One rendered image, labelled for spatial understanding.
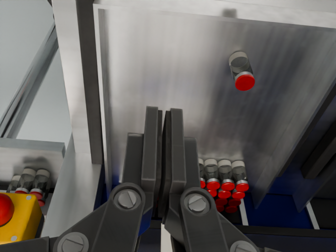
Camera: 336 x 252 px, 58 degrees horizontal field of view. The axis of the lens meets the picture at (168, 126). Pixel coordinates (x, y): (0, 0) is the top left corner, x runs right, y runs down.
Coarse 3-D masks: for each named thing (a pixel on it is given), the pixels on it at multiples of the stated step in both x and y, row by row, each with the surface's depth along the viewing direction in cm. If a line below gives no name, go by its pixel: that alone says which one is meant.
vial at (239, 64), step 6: (234, 54) 34; (240, 54) 34; (246, 54) 34; (228, 60) 35; (234, 60) 33; (240, 60) 33; (246, 60) 33; (234, 66) 33; (240, 66) 32; (246, 66) 32; (234, 72) 33; (240, 72) 32; (246, 72) 32; (252, 72) 33; (234, 78) 33
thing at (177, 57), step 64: (128, 0) 28; (192, 0) 30; (128, 64) 36; (192, 64) 36; (256, 64) 36; (320, 64) 36; (128, 128) 43; (192, 128) 43; (256, 128) 43; (256, 192) 53
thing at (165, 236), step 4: (164, 228) 40; (164, 232) 40; (168, 232) 40; (164, 236) 40; (168, 236) 40; (164, 240) 39; (168, 240) 39; (164, 244) 39; (168, 244) 39; (164, 248) 39; (168, 248) 39
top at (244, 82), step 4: (240, 76) 31; (244, 76) 31; (248, 76) 31; (252, 76) 31; (236, 80) 32; (240, 80) 32; (244, 80) 32; (248, 80) 32; (252, 80) 32; (236, 84) 32; (240, 84) 32; (244, 84) 32; (248, 84) 32; (252, 84) 32; (240, 88) 32; (244, 88) 32; (248, 88) 32
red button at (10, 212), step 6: (0, 198) 37; (6, 198) 37; (0, 204) 36; (6, 204) 37; (12, 204) 38; (0, 210) 36; (6, 210) 36; (12, 210) 38; (0, 216) 36; (6, 216) 37; (0, 222) 36
